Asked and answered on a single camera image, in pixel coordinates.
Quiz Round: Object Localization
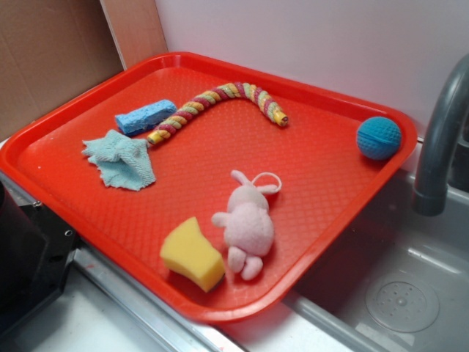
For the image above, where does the blue dimpled ball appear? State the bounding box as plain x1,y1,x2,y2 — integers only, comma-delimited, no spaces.
356,117,402,161

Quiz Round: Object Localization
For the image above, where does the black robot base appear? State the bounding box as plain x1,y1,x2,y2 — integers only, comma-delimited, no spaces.
1,186,77,337

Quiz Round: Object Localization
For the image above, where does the red plastic tray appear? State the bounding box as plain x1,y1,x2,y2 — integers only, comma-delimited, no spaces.
1,53,417,325

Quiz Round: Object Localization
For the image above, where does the pink plush bunny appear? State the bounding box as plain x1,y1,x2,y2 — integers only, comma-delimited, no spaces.
212,170,282,281

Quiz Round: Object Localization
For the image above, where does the yellow sponge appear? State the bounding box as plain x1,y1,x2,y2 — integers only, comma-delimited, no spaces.
160,217,225,293

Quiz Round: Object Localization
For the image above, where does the light blue cloth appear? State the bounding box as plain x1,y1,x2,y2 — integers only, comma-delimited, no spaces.
82,130,156,191

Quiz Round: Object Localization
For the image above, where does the blue sponge block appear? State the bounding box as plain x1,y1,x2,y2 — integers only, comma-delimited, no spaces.
115,100,177,136

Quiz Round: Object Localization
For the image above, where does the grey sink basin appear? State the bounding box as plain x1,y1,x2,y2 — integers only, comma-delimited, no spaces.
285,172,468,351

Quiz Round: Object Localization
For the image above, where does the grey faucet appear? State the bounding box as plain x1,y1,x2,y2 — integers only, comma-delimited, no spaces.
412,56,468,216

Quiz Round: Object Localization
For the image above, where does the brown cardboard panel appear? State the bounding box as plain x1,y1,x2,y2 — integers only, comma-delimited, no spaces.
1,1,167,139

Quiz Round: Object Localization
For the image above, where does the multicolour twisted rope toy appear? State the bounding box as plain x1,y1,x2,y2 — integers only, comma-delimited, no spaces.
147,82,289,145

